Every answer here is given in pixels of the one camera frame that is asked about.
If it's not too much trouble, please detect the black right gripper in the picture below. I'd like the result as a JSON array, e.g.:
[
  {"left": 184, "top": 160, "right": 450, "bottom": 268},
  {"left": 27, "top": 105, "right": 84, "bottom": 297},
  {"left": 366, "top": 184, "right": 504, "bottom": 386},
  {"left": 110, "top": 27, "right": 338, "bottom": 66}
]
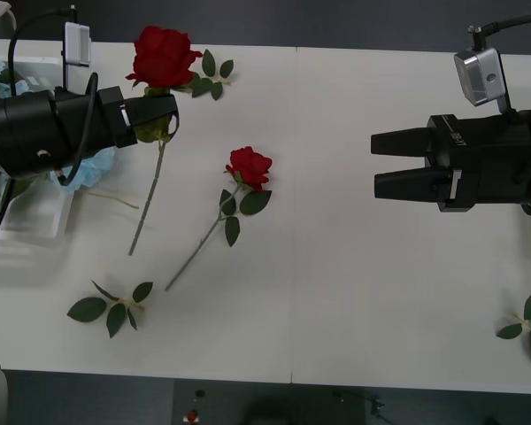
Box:
[{"left": 370, "top": 110, "right": 531, "bottom": 213}]

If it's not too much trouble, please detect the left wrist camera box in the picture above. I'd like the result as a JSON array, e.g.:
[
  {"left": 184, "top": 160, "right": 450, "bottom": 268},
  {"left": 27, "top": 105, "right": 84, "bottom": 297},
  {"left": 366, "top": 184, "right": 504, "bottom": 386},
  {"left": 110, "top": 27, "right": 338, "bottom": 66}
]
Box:
[{"left": 64, "top": 21, "right": 92, "bottom": 68}]

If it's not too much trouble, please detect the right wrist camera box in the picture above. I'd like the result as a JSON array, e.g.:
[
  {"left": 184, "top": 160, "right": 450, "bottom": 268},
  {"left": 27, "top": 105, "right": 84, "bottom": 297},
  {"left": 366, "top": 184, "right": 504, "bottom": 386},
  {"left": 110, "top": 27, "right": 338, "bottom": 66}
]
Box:
[{"left": 453, "top": 47, "right": 508, "bottom": 108}]

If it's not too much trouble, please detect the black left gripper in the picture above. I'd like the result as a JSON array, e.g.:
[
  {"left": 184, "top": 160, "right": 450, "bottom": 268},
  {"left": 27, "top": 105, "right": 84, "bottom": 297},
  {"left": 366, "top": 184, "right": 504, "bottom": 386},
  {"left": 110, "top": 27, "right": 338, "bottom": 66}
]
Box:
[{"left": 52, "top": 86, "right": 181, "bottom": 172}]

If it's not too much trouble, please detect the red rose with green stem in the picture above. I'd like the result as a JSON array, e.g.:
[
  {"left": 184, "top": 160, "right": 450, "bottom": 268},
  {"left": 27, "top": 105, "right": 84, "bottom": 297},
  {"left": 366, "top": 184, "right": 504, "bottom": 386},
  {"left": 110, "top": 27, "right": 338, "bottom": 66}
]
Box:
[
  {"left": 124, "top": 25, "right": 204, "bottom": 258},
  {"left": 164, "top": 145, "right": 274, "bottom": 292}
]

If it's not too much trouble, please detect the grey base with red buttons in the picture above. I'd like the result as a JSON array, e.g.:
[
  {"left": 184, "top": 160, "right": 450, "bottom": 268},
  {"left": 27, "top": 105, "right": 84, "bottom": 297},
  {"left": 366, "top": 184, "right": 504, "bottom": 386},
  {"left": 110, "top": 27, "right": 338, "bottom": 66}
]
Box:
[{"left": 172, "top": 378, "right": 293, "bottom": 425}]

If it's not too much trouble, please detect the shallow white box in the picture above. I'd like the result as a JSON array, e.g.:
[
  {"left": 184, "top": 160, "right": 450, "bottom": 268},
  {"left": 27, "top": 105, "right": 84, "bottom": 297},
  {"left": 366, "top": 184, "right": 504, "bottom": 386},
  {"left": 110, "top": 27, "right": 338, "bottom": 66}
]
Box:
[{"left": 0, "top": 55, "right": 79, "bottom": 243}]

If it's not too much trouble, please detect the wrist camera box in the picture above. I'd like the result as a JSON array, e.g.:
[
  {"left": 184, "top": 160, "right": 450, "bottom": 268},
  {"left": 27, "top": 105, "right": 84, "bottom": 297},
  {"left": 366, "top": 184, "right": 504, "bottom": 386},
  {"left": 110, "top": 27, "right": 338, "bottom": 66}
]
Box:
[
  {"left": 64, "top": 21, "right": 92, "bottom": 68},
  {"left": 453, "top": 47, "right": 508, "bottom": 108}
]

